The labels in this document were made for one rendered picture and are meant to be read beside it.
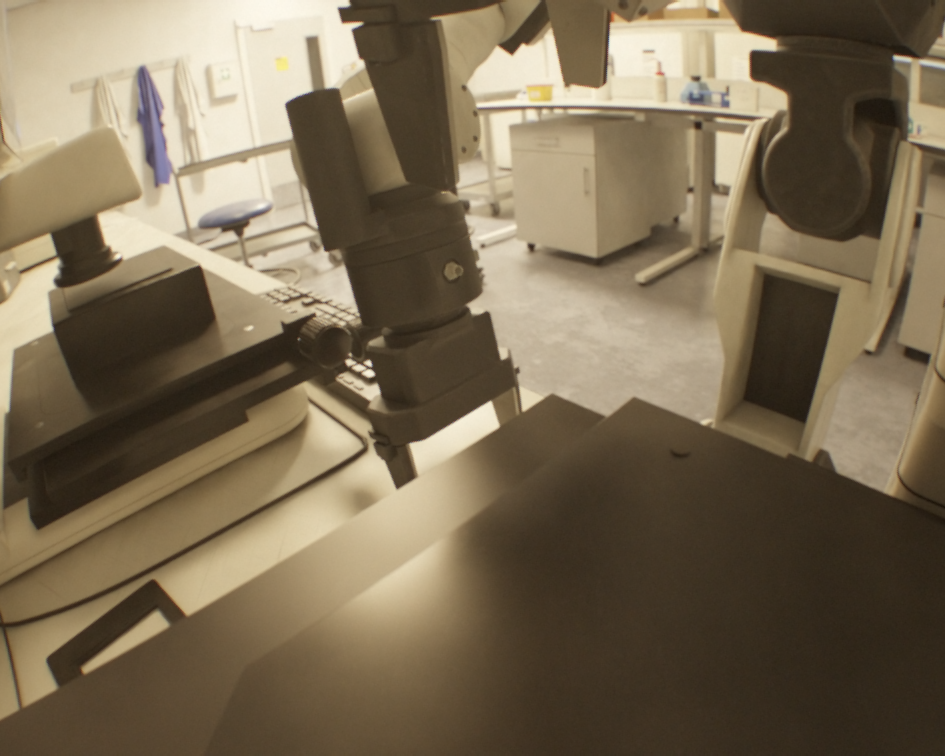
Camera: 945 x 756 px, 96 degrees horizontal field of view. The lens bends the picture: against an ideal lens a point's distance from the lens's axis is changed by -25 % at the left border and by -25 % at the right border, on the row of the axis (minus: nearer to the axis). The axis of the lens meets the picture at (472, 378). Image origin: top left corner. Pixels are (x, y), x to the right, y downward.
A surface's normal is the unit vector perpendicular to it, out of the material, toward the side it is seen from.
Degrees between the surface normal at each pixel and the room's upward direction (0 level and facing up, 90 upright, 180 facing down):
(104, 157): 79
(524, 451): 0
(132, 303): 90
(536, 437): 0
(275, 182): 90
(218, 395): 0
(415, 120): 106
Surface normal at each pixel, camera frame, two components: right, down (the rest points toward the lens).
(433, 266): 0.44, 0.22
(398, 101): -0.62, 0.65
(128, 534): -0.09, -0.86
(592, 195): -0.73, 0.40
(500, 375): 0.64, 0.13
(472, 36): 0.81, -0.06
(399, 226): 0.14, 0.32
